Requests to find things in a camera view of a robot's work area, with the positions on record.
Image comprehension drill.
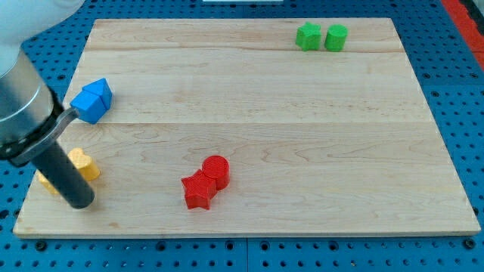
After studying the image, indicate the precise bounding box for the yellow heart block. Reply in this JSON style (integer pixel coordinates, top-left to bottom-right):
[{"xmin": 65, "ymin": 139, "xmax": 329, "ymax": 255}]
[{"xmin": 67, "ymin": 147, "xmax": 101, "ymax": 181}]

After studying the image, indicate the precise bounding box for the yellow block behind rod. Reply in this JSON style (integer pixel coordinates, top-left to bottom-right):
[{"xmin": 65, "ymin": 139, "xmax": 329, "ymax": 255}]
[{"xmin": 36, "ymin": 171, "xmax": 58, "ymax": 194}]

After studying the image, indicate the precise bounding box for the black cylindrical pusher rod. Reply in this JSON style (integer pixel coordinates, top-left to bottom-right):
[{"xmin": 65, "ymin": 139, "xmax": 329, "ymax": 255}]
[{"xmin": 32, "ymin": 142, "xmax": 95, "ymax": 209}]

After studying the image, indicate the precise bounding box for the blue cube block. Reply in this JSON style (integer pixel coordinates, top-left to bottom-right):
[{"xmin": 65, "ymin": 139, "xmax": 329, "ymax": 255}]
[{"xmin": 70, "ymin": 91, "xmax": 107, "ymax": 125}]

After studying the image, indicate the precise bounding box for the wooden board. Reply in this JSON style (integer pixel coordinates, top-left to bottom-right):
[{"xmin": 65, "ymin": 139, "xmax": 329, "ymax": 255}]
[{"xmin": 14, "ymin": 18, "xmax": 481, "ymax": 239}]

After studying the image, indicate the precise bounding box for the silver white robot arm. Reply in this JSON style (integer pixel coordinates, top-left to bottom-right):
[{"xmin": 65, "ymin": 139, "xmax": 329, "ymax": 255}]
[{"xmin": 1, "ymin": 0, "xmax": 95, "ymax": 209}]

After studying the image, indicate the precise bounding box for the green cylinder block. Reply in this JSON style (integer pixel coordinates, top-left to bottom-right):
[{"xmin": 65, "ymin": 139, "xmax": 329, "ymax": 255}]
[{"xmin": 324, "ymin": 24, "xmax": 349, "ymax": 51}]

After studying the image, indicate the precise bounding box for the red star block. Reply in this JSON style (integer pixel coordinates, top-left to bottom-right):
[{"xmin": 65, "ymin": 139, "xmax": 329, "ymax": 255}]
[{"xmin": 181, "ymin": 169, "xmax": 217, "ymax": 210}]

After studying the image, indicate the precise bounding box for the red cylinder block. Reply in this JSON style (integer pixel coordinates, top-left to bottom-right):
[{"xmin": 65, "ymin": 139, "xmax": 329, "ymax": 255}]
[{"xmin": 202, "ymin": 155, "xmax": 230, "ymax": 190}]

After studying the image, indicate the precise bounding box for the green star block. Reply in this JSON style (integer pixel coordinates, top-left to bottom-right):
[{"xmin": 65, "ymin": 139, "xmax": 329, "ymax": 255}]
[{"xmin": 295, "ymin": 22, "xmax": 321, "ymax": 51}]

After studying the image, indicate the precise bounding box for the metal clamp tool mount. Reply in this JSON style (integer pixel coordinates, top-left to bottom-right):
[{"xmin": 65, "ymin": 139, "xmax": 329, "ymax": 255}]
[{"xmin": 8, "ymin": 107, "xmax": 79, "ymax": 167}]

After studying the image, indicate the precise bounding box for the blue pentagon block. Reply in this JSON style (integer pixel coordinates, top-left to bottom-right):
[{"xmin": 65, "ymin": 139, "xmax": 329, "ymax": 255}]
[{"xmin": 82, "ymin": 78, "xmax": 113, "ymax": 110}]

